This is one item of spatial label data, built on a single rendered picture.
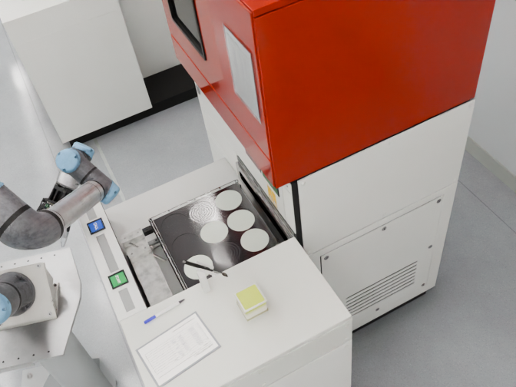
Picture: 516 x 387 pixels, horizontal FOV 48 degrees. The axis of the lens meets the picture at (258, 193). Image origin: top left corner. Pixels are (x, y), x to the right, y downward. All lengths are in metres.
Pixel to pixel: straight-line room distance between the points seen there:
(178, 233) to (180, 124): 1.88
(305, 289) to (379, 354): 1.04
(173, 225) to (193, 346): 0.54
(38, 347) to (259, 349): 0.77
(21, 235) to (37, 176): 2.34
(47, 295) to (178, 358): 0.59
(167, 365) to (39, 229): 0.53
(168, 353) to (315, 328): 0.43
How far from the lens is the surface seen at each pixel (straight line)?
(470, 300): 2.97
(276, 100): 1.49
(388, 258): 2.40
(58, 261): 2.28
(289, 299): 1.79
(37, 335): 2.13
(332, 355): 1.90
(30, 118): 4.40
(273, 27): 1.38
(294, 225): 1.88
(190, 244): 2.04
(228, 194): 2.16
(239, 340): 1.74
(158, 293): 1.98
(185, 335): 1.77
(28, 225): 1.60
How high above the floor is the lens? 2.50
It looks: 48 degrees down
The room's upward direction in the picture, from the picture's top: 10 degrees counter-clockwise
